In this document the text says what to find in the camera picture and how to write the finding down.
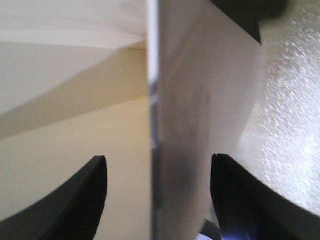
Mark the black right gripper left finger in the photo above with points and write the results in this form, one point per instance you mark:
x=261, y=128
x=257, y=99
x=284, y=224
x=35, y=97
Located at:
x=71, y=212

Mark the white plastic trash bin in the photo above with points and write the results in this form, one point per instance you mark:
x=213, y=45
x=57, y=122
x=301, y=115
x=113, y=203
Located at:
x=132, y=80

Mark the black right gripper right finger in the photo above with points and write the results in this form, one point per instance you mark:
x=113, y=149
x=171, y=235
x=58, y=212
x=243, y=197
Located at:
x=247, y=209

